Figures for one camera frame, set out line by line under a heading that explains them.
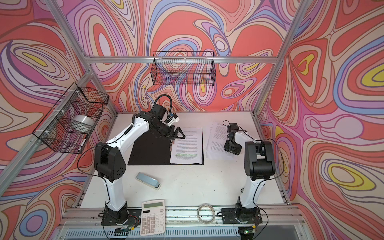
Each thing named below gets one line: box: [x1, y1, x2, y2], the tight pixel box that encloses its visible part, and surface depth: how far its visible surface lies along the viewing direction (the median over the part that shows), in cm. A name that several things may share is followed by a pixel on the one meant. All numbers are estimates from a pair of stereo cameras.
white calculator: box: [140, 199, 166, 236], surface depth 73 cm
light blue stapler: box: [135, 172, 162, 191], surface depth 84 cm
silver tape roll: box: [72, 114, 95, 127], surface depth 76 cm
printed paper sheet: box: [170, 127, 203, 164], surface depth 100 cm
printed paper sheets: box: [206, 121, 235, 160], surface depth 103 cm
